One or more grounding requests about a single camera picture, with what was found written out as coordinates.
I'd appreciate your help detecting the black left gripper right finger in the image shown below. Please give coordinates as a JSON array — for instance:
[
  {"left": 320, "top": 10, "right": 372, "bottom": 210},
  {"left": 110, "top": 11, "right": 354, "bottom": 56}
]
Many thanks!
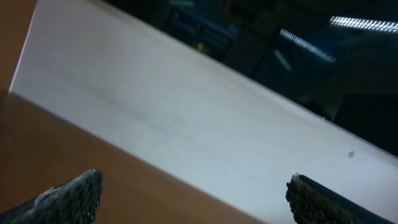
[{"left": 285, "top": 173, "right": 392, "bottom": 224}]

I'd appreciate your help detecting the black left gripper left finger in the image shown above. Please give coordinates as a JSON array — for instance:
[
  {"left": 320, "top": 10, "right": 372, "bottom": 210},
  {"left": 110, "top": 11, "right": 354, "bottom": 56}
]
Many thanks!
[{"left": 1, "top": 169, "right": 103, "bottom": 224}]

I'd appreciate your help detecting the bright ceiling light strip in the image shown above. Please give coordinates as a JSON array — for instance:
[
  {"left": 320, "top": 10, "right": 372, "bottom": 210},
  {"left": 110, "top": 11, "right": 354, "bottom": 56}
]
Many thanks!
[{"left": 329, "top": 16, "right": 397, "bottom": 34}]

